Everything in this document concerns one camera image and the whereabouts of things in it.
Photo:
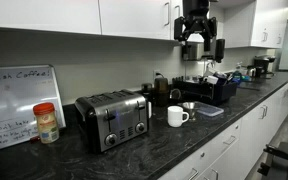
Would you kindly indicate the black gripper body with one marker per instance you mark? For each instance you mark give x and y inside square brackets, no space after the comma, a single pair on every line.
[196,8]

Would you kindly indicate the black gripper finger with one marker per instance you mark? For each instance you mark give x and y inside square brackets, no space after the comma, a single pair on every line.
[210,30]
[180,30]

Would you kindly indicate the stainless steel funnel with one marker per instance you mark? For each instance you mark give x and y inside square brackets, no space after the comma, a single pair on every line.
[190,107]

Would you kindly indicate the black cylinder fixture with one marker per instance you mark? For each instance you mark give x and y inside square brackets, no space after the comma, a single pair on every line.
[219,50]

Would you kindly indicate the blue soap bottle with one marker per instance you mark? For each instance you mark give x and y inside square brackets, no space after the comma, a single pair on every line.
[237,76]

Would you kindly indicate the black coffee maker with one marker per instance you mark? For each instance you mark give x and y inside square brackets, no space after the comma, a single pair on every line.
[263,65]

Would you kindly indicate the black dish rack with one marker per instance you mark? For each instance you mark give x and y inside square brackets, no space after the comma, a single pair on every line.
[214,93]

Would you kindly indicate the dark brown canister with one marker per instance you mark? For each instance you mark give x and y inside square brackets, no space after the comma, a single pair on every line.
[161,91]

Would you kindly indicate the small black canister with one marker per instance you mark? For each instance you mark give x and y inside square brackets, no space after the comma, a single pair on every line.
[146,91]

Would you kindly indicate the clear plastic lid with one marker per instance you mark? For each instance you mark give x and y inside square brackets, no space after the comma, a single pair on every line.
[209,109]

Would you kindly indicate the silver four-slot toaster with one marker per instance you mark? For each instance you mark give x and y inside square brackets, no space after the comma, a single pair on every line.
[114,120]

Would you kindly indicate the white base cabinets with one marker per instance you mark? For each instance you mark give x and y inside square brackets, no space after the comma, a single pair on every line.
[244,143]

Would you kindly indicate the creamer jar red lid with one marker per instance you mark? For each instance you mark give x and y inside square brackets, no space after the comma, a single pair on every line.
[46,125]

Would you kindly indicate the whiteboard with handwriting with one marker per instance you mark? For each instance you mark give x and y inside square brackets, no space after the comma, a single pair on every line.
[14,96]

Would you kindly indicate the red marker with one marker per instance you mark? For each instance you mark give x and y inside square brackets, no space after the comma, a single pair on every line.
[34,139]

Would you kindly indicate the steel wall dispenser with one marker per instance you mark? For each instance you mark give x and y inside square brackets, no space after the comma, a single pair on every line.
[194,51]

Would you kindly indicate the white wall cabinet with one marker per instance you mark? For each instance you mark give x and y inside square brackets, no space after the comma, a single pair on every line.
[67,15]
[250,23]

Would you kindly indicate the white wall outlet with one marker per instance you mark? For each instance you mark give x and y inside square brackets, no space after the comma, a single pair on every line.
[157,74]

